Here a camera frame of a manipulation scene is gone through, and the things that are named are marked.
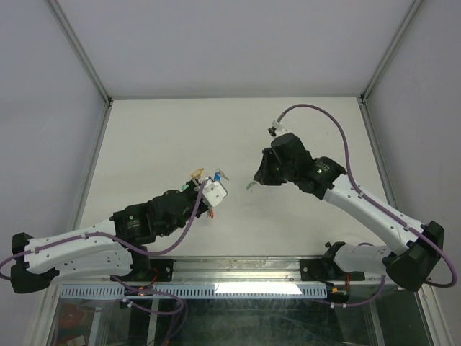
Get white cable duct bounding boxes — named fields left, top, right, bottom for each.
left=61, top=283, right=327, bottom=300

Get aluminium frame post left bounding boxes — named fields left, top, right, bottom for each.
left=45, top=0, right=112, bottom=105

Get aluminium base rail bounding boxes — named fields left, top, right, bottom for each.
left=46, top=254, right=361, bottom=285

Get aluminium frame post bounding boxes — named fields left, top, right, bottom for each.
left=45, top=0, right=112, bottom=105
left=360, top=0, right=426, bottom=103

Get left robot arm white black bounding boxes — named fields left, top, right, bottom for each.
left=1, top=177, right=228, bottom=294

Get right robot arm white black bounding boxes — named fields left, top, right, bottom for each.
left=254, top=133, right=444, bottom=292

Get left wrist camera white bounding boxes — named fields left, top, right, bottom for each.
left=201, top=177, right=228, bottom=208

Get yellow key tag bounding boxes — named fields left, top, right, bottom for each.
left=191, top=168, right=204, bottom=179

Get silver key on upper blue tag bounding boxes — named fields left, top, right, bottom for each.
left=215, top=169, right=229, bottom=180

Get aluminium frame post right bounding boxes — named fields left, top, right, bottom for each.
left=360, top=0, right=426, bottom=103

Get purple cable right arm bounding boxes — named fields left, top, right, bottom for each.
left=273, top=104, right=458, bottom=311

